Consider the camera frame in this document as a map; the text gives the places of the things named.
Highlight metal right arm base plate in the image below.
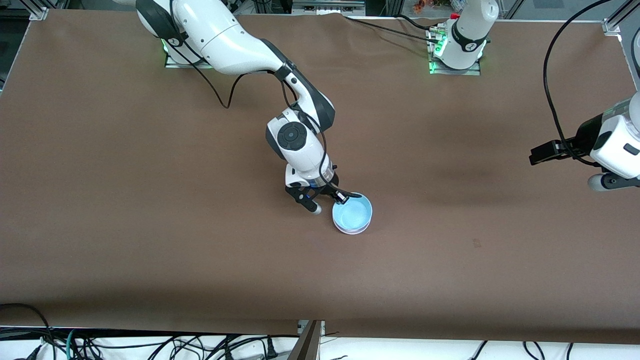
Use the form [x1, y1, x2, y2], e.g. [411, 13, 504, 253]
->
[165, 40, 216, 69]

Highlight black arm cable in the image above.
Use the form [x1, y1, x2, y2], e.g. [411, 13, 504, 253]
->
[544, 0, 613, 166]
[167, 0, 351, 198]

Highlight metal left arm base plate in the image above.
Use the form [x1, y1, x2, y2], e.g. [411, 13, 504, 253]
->
[427, 27, 482, 76]

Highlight grey background device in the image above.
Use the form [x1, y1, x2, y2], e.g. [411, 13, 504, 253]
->
[292, 0, 366, 15]

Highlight pink bowl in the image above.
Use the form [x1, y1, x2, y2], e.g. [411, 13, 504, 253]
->
[335, 220, 372, 236]

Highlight long black table cable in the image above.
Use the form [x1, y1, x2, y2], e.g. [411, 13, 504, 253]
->
[342, 15, 441, 45]

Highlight light blue bowl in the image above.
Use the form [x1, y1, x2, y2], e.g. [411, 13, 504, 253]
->
[332, 192, 373, 233]

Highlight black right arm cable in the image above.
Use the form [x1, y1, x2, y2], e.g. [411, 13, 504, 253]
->
[167, 0, 351, 198]

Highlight short black table cable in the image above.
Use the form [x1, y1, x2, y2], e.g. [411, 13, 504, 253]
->
[395, 14, 433, 31]

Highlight brown support beam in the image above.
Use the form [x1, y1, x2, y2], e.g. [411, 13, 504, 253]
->
[287, 321, 322, 360]

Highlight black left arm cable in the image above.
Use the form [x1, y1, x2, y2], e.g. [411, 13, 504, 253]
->
[544, 0, 613, 166]

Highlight thick black floor cable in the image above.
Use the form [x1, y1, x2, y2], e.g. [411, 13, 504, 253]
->
[0, 303, 53, 360]

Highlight brown table cover mat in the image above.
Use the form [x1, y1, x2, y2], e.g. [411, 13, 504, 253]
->
[0, 10, 640, 346]

